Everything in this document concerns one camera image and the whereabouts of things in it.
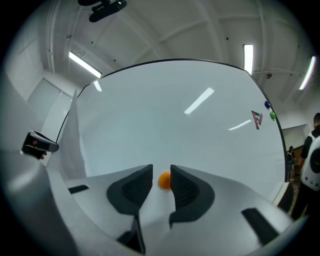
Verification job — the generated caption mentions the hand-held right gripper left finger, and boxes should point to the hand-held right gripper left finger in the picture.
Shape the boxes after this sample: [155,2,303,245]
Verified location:
[106,164,154,255]

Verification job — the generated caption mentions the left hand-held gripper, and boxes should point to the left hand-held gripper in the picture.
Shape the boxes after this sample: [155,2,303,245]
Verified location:
[20,131,60,161]

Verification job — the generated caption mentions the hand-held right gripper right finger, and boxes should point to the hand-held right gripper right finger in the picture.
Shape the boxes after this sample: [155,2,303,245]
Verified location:
[168,164,216,229]

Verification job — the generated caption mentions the white whiteboard with black frame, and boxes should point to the white whiteboard with black frame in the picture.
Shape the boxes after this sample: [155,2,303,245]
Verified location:
[56,58,288,201]

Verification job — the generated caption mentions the orange round magnet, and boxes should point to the orange round magnet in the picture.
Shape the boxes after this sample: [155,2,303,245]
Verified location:
[158,171,172,190]

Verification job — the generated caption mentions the long ceiling light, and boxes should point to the long ceiling light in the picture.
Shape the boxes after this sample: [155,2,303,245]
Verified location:
[68,50,103,79]
[298,55,317,91]
[243,44,254,76]

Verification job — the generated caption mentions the black ceiling-mounted device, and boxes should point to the black ceiling-mounted device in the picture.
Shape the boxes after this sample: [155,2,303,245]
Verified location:
[77,0,128,23]

